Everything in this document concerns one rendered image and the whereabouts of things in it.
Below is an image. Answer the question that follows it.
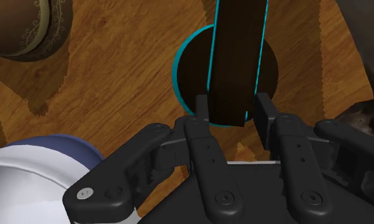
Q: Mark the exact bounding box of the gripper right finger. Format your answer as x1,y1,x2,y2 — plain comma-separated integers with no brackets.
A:
254,92,374,224

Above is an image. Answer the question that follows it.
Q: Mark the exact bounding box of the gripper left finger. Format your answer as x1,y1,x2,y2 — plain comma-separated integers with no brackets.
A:
62,94,246,224

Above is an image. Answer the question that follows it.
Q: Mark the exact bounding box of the dark grey mottled object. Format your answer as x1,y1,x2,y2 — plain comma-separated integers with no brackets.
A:
334,0,374,141

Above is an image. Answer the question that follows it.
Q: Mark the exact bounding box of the white bowl blue rim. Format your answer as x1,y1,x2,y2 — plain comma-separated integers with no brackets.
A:
0,134,105,224

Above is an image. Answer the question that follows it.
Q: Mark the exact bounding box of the brown ornamented vase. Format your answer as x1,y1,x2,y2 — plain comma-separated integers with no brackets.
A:
0,0,74,62

